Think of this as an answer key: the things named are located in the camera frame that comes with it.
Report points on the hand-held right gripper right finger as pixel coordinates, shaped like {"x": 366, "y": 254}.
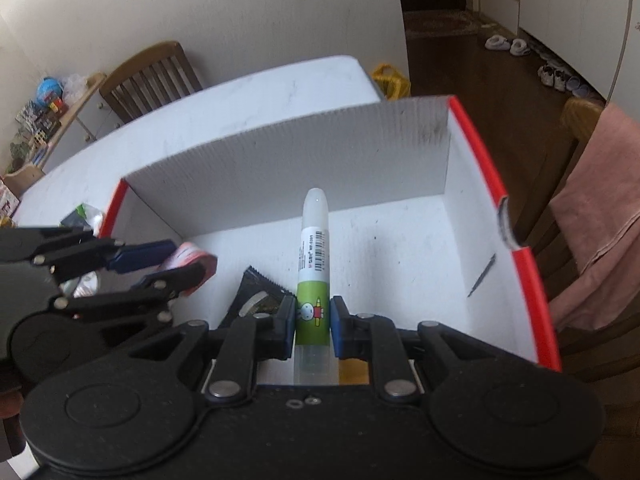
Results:
{"x": 338, "y": 327}

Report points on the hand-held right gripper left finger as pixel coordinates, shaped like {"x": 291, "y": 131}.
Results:
{"x": 286, "y": 327}

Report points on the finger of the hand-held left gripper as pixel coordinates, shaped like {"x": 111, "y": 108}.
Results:
{"x": 175, "y": 277}
{"x": 140, "y": 255}

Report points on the pink snack packet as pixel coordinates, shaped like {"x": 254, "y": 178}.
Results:
{"x": 192, "y": 256}

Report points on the green and white glue stick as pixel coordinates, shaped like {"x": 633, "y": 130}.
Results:
{"x": 312, "y": 260}

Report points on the red and white cardboard box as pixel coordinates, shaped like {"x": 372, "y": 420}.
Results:
{"x": 300, "y": 160}

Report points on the dark snack packet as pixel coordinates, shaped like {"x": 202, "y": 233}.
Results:
{"x": 252, "y": 292}

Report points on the crumpled printed plastic bag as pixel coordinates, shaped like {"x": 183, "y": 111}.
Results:
{"x": 85, "y": 215}

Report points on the light wooden sideboard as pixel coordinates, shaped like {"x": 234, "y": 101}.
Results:
{"x": 75, "y": 115}

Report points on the brown wooden slatted chair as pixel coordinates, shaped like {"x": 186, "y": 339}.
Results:
{"x": 150, "y": 77}

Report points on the clear plastic bag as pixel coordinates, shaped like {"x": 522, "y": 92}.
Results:
{"x": 76, "y": 87}

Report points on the blue globe ball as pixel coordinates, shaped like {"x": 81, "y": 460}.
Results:
{"x": 49, "y": 90}

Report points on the pink towel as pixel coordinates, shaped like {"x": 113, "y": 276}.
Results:
{"x": 600, "y": 200}

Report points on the wooden chair with towel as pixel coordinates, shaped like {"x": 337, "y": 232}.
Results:
{"x": 575, "y": 120}

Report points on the patterned door rug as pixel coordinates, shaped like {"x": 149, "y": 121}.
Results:
{"x": 440, "y": 24}

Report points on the pale slipper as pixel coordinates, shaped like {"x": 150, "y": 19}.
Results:
{"x": 496, "y": 43}
{"x": 520, "y": 48}

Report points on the row of shoes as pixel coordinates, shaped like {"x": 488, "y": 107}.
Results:
{"x": 562, "y": 79}

